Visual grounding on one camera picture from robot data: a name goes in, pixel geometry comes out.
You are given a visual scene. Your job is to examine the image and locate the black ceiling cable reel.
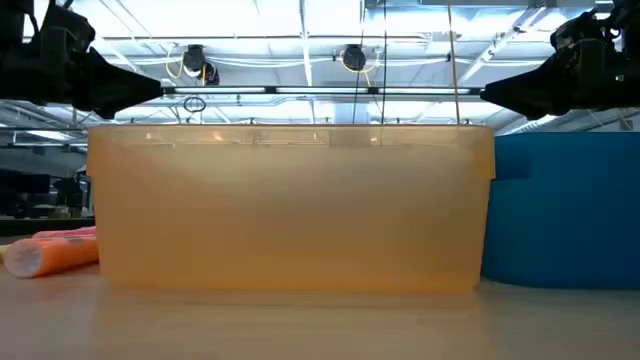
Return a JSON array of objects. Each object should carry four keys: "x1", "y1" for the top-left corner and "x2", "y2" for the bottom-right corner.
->
[
  {"x1": 341, "y1": 43, "x2": 369, "y2": 73},
  {"x1": 181, "y1": 43, "x2": 221, "y2": 86}
]

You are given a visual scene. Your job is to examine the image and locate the long ceiling light bar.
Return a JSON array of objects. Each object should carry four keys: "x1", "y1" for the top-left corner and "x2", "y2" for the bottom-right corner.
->
[{"x1": 162, "y1": 85, "x2": 484, "y2": 96}]

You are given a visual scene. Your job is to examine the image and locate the teal plastic bin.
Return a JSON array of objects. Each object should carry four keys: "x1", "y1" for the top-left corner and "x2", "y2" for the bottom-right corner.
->
[{"x1": 480, "y1": 131, "x2": 640, "y2": 291}]

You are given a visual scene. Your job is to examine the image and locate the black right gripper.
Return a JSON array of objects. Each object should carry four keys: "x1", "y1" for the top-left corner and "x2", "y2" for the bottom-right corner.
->
[{"x1": 478, "y1": 8, "x2": 640, "y2": 122}]

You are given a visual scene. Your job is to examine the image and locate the black cable loop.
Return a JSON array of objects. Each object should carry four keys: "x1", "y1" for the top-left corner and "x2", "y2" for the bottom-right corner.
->
[{"x1": 182, "y1": 95, "x2": 208, "y2": 114}]

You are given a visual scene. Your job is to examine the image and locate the pink-red highlighter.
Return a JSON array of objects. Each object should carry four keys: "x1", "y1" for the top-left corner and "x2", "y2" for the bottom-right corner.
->
[{"x1": 31, "y1": 225, "x2": 98, "y2": 241}]

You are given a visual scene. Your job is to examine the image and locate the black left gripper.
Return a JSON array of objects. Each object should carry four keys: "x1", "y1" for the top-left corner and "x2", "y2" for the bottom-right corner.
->
[{"x1": 0, "y1": 3, "x2": 165, "y2": 121}]

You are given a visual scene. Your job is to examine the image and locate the thin black hanging cable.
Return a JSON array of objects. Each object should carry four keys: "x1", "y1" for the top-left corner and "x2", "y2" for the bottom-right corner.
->
[{"x1": 351, "y1": 0, "x2": 367, "y2": 125}]

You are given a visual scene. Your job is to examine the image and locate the yellow hanging cable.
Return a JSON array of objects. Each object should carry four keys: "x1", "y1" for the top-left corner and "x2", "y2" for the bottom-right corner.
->
[{"x1": 445, "y1": 0, "x2": 462, "y2": 126}]

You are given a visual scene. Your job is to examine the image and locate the dark background desks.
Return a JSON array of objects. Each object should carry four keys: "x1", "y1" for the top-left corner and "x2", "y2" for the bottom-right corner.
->
[{"x1": 0, "y1": 167, "x2": 96, "y2": 237}]

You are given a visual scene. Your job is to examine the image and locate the orange highlighter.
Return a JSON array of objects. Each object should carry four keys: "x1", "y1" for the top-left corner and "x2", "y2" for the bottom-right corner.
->
[{"x1": 2, "y1": 234, "x2": 100, "y2": 280}]

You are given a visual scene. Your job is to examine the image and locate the orange translucent plastic bin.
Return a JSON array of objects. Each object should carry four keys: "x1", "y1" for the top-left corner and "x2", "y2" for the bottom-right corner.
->
[{"x1": 85, "y1": 123, "x2": 497, "y2": 294}]

